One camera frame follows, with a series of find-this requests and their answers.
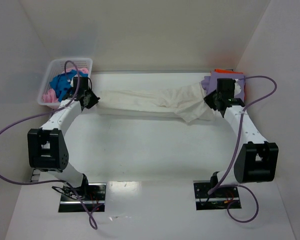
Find white t shirt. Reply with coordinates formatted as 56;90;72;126
97;83;215;124

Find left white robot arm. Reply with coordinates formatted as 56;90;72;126
27;77;100;196

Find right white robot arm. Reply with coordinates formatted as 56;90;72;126
204;78;279;195

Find folded purple t shirt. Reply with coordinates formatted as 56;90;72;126
201;71;246;101

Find folded orange t shirt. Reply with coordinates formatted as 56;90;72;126
214;68;244;75

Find blue t shirt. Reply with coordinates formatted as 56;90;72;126
49;69;77;102

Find pink t shirt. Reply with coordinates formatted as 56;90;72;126
42;67;77;103

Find white plastic basket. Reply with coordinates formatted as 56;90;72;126
37;58;94;111

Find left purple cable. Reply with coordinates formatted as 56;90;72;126
0;60;105;231

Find purple cable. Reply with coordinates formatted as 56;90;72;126
207;75;278;223
0;60;105;231

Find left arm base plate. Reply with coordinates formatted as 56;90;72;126
51;183;107;213

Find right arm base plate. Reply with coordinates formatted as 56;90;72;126
193;181;242;211

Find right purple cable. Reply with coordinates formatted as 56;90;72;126
207;75;278;223

